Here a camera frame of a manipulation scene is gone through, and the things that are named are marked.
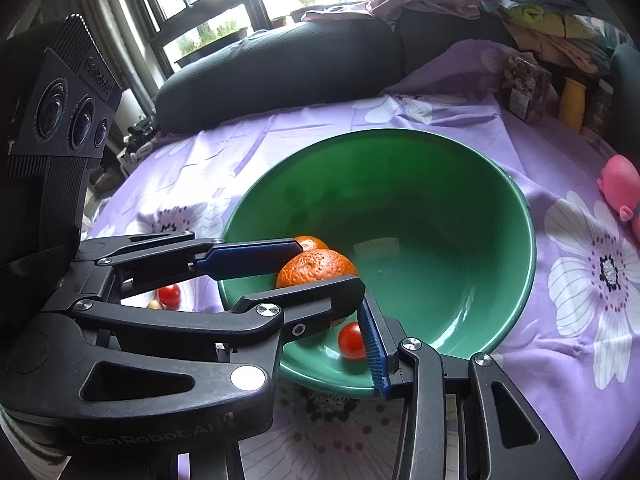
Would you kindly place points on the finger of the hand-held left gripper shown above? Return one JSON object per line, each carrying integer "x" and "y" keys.
{"x": 300, "y": 305}
{"x": 250, "y": 255}

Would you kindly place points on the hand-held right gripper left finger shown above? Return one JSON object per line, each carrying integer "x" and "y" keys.
{"x": 182, "y": 467}

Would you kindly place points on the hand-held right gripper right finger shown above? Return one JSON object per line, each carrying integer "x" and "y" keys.
{"x": 376, "y": 355}

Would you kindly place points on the red cherry tomato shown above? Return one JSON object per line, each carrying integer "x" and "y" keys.
{"x": 351, "y": 342}
{"x": 169, "y": 295}

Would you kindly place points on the large orange tangerine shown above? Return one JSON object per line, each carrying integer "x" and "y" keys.
{"x": 315, "y": 270}

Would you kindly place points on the small orange tangerine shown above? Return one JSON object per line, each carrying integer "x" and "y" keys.
{"x": 312, "y": 243}

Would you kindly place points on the green bowl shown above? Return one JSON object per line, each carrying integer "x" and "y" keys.
{"x": 425, "y": 240}

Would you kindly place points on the small yellowish fruit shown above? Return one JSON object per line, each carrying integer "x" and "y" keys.
{"x": 155, "y": 305}

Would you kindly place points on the black planter with plants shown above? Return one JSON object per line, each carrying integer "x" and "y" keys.
{"x": 212, "y": 42}

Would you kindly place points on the dark sofa cushion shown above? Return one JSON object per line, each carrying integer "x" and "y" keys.
{"x": 280, "y": 70}

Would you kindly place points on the purple floral bed sheet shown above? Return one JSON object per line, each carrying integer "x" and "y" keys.
{"x": 450, "y": 110}

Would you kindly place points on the pink toy pig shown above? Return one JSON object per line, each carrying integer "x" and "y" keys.
{"x": 622, "y": 180}

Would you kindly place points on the clear packet of snacks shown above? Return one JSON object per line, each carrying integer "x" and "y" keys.
{"x": 525, "y": 87}

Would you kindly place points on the yellow bottle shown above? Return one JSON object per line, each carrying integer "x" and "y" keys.
{"x": 572, "y": 105}

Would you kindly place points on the stack of folded clothes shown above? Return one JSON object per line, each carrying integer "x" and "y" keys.
{"x": 555, "y": 25}

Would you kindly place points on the window frame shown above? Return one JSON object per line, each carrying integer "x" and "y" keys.
{"x": 200, "y": 5}

